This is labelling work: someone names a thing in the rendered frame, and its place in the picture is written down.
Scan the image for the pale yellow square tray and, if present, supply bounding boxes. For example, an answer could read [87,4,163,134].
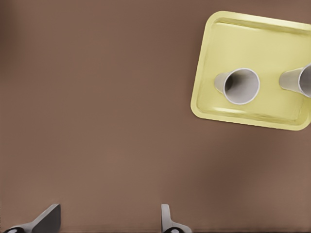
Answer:
[190,10,311,132]

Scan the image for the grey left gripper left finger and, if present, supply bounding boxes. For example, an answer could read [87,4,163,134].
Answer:
[1,203,61,233]

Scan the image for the white IKEA cup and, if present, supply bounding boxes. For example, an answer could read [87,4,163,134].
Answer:
[214,68,260,106]
[278,63,311,99]

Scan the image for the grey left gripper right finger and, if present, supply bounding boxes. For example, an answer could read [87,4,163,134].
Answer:
[161,203,192,233]

